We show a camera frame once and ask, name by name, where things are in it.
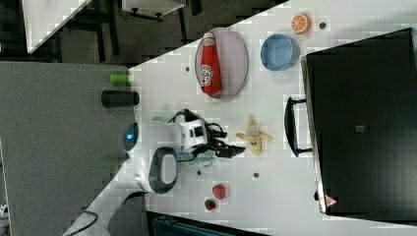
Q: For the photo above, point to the blue bowl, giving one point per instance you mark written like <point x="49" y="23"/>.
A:
<point x="279" y="52"/>

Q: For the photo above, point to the black toaster oven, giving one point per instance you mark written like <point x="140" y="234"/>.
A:
<point x="361" y="109"/>

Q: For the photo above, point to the green oval bowl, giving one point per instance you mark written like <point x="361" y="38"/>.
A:
<point x="159" y="119"/>

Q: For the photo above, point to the dark red toy strawberry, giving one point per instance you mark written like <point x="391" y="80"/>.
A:
<point x="210" y="204"/>

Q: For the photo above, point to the red ketchup bottle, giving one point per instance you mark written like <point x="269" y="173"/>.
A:
<point x="209" y="75"/>

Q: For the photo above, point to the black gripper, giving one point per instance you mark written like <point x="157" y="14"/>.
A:
<point x="220" y="148"/>

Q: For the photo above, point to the peeled toy banana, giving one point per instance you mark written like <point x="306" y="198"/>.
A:
<point x="254" y="137"/>

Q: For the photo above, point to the grey round plate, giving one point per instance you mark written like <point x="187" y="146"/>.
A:
<point x="233" y="62"/>

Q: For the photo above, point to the green mug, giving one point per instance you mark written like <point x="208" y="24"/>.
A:
<point x="201" y="160"/>

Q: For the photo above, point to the orange slice toy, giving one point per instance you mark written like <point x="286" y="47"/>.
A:
<point x="300" y="23"/>

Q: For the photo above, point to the black cylinder post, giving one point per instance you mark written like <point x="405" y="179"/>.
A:
<point x="119" y="98"/>

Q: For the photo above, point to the green cylinder post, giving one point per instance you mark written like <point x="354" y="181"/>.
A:
<point x="119" y="79"/>

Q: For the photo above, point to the light red toy strawberry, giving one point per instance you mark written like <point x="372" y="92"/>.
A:
<point x="219" y="191"/>

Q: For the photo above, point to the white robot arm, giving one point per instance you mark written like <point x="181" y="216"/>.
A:
<point x="152" y="147"/>

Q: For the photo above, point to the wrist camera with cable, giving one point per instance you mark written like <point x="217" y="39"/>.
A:
<point x="186" y="115"/>

